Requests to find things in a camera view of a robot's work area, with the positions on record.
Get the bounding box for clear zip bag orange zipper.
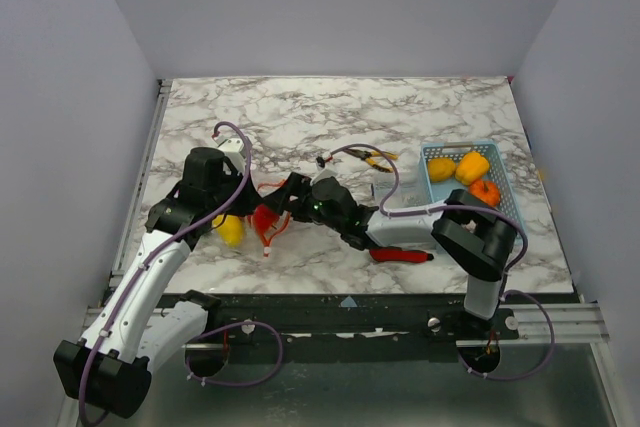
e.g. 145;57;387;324
205;178;291;258

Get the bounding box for yellow lemon squash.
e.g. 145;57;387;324
212;214;245;248

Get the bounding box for orange yellow bell pepper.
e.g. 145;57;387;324
455;151;490;186

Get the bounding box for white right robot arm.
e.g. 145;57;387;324
260;174;525;339

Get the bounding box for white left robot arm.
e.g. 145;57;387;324
53;140;258;418

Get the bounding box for red black utility knife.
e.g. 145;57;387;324
368;247;434;264

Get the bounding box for clear plastic screw box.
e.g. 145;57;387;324
371;174;429;209

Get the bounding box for light blue plastic basket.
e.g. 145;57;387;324
418;140;526;230

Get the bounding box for small yellow orange fruit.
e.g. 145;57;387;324
426;157;457;183

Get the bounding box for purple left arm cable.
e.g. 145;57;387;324
78;121;285;426

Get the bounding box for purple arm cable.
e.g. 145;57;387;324
78;121;285;426
329;144;555;381

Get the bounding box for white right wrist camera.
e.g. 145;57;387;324
311;167;336;185

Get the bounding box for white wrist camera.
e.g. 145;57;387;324
311;167;336;185
214;137;245;155

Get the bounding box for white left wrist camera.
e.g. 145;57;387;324
214;137;245;155

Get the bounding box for yellow handled pliers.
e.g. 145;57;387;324
344;148;398;173

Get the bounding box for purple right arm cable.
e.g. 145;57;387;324
329;144;555;381

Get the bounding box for black metal base rail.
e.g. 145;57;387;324
149;291;526;363

